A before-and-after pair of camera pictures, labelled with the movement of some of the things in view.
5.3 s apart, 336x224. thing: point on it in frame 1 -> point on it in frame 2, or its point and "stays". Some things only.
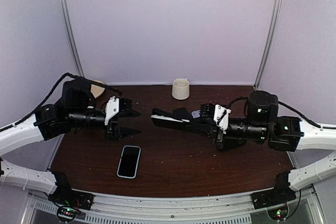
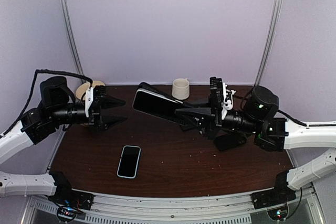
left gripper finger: [128, 113] -> [111, 102]
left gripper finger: [124, 131] -> [109, 120]
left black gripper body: [111, 131] -> [94, 120]
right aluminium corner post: [278, 1] stays
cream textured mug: [180, 88] stays
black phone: [161, 120] -> [147, 102]
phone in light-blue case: [129, 162] stays
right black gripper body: [218, 137] -> [211, 130]
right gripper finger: [207, 129] -> [199, 103]
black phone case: [177, 116] -> [149, 87]
